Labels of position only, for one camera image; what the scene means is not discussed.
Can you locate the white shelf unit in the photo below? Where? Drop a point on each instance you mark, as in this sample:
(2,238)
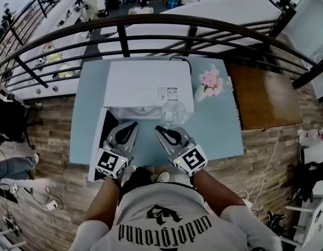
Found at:
(307,218)

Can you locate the person's black trousers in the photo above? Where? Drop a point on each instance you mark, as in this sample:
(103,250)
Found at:
(137,179)

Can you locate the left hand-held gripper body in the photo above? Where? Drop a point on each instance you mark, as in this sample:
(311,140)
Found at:
(109,162)

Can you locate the black shoes pair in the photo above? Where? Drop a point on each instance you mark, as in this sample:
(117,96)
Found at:
(276,221)

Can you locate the person's white printed shirt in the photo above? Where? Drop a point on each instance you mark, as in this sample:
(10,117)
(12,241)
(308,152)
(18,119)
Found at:
(177,218)

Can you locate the person's white shoe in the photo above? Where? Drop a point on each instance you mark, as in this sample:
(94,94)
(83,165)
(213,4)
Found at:
(163,177)

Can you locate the white power strip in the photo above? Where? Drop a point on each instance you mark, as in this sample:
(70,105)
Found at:
(51,205)

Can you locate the white vase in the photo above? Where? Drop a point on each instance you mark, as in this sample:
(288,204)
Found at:
(199,93)

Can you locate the brown wooden table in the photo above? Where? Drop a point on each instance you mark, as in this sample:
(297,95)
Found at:
(266,98)

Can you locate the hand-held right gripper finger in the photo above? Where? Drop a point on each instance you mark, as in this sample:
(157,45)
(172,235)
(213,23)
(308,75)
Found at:
(166,141)
(186,137)

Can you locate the pink flower bouquet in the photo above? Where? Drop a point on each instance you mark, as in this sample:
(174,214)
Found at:
(212,81)

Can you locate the person's left forearm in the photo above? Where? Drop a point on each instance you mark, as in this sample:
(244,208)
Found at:
(105,200)

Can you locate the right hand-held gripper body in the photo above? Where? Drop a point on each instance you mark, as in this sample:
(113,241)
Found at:
(191,159)

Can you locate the black metal railing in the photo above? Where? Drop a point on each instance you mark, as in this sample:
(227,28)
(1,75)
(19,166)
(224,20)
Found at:
(161,21)

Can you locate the black bag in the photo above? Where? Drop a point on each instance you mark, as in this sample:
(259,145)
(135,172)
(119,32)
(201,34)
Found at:
(310,178)

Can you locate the black office chair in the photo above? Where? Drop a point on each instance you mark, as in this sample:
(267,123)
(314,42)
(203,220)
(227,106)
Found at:
(9,119)

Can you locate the person's right forearm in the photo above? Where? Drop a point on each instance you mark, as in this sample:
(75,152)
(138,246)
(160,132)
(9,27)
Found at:
(216,192)

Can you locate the white microwave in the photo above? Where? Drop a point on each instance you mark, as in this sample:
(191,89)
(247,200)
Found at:
(145,80)

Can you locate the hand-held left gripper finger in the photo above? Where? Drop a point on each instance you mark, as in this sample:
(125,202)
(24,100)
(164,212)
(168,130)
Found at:
(116,133)
(132,142)

